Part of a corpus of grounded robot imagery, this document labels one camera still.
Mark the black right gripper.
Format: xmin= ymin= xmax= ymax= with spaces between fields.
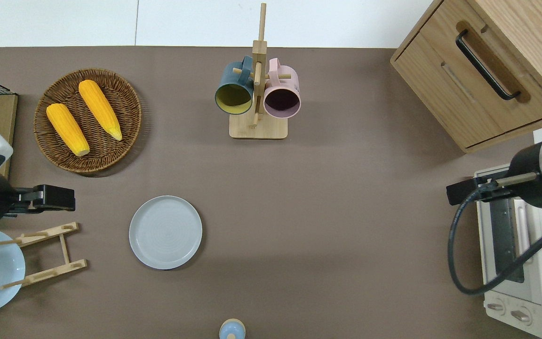
xmin=446 ymin=177 xmax=511 ymax=206

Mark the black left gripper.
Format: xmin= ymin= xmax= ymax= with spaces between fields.
xmin=3 ymin=185 xmax=76 ymax=218

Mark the gray round plate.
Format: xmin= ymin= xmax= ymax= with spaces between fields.
xmin=129 ymin=195 xmax=203 ymax=270

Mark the wooden plate rack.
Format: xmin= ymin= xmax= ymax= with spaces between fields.
xmin=0 ymin=222 xmax=88 ymax=290

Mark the yellow corn cob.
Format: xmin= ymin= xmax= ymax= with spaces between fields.
xmin=46 ymin=103 xmax=90 ymax=157
xmin=79 ymin=80 xmax=123 ymax=141

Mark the wooden drawer cabinet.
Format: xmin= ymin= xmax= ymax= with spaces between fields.
xmin=390 ymin=0 xmax=542 ymax=154

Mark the brown wicker basket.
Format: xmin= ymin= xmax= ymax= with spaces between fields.
xmin=33 ymin=69 xmax=142 ymax=174

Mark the white toaster oven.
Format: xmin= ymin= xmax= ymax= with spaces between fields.
xmin=474 ymin=121 xmax=542 ymax=339

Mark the brown table mat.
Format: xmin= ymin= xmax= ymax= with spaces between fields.
xmin=0 ymin=46 xmax=542 ymax=339

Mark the dark teal mug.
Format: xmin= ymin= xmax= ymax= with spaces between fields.
xmin=215 ymin=56 xmax=255 ymax=116

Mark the pink mug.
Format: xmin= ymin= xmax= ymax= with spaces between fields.
xmin=263 ymin=58 xmax=302 ymax=118

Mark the wooden mug tree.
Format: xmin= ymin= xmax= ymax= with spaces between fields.
xmin=229 ymin=3 xmax=292 ymax=140

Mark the blue dome wooden bell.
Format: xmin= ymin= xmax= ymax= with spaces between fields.
xmin=219 ymin=319 xmax=247 ymax=339

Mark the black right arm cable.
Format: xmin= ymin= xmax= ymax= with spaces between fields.
xmin=448 ymin=188 xmax=542 ymax=296

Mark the black cabinet handle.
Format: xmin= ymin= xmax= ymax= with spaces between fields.
xmin=456 ymin=30 xmax=521 ymax=101

